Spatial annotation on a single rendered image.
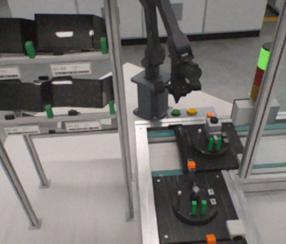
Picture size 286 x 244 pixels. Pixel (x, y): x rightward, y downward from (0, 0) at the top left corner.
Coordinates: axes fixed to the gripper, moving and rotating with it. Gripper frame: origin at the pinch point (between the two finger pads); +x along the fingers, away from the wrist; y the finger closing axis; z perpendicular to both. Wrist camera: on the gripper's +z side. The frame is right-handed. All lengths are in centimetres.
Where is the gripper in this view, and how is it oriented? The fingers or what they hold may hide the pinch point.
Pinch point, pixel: (176, 96)
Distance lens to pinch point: 124.0
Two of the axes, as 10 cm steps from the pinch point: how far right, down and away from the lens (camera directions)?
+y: 10.0, -0.7, 0.3
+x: 0.3, 7.6, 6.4
